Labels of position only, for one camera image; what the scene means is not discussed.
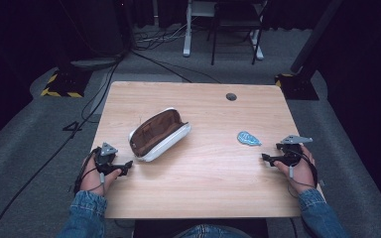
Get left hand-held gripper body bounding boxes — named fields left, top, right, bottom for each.
left=93, top=142, right=124, bottom=177

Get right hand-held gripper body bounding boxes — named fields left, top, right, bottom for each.
left=275, top=134, right=314, bottom=168

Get person's left hand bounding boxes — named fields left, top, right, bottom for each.
left=79, top=154, right=122, bottom=198

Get person's right hand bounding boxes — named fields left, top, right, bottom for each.
left=273, top=144, right=317, bottom=195

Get small blue patterned pouch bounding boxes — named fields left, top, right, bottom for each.
left=236, top=130, right=263, bottom=147

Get white pencil case brown lining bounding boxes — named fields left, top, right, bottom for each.
left=127, top=106, right=192, bottom=164

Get black yellow striped stand base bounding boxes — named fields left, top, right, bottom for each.
left=274, top=72, right=320, bottom=101
left=40, top=67, right=93, bottom=99

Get person's legs in jeans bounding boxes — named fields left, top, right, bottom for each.
left=175, top=223, right=251, bottom=238

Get black slanted stand pole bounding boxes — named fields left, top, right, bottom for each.
left=289, top=0, right=345, bottom=75

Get black chair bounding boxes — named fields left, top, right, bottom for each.
left=206, top=0, right=270, bottom=66

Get left hand-held gripper cable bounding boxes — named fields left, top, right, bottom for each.
left=73, top=146, right=107, bottom=196

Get hand-held gripper cable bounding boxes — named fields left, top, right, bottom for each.
left=73, top=146, right=107, bottom=196
left=287, top=148, right=319, bottom=200

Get right hand-held gripper cable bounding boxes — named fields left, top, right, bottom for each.
left=287, top=148, right=319, bottom=200

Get long black floor cable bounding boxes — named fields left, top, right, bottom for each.
left=0, top=49, right=134, bottom=238

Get bundle of floor cables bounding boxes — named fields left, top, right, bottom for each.
left=133, top=19, right=199, bottom=52

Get white desk frame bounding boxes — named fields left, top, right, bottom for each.
left=182, top=0, right=266, bottom=61

